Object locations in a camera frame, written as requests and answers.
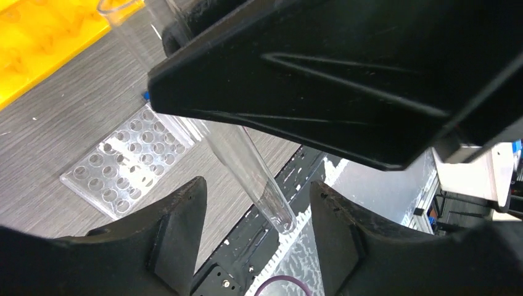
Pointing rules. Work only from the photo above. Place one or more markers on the yellow test tube rack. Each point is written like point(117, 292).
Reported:
point(38, 37)

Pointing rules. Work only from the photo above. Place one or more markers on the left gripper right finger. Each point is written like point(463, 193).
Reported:
point(363, 253)

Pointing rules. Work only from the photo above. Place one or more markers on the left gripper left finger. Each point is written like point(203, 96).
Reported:
point(152, 251)

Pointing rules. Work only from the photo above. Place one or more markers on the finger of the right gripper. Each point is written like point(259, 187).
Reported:
point(375, 82)

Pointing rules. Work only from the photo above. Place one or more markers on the clear glass test tube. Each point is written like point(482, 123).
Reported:
point(151, 28)

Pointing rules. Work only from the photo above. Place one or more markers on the clear acrylic tube rack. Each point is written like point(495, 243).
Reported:
point(117, 173)

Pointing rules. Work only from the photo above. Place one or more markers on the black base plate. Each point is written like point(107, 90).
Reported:
point(245, 251)

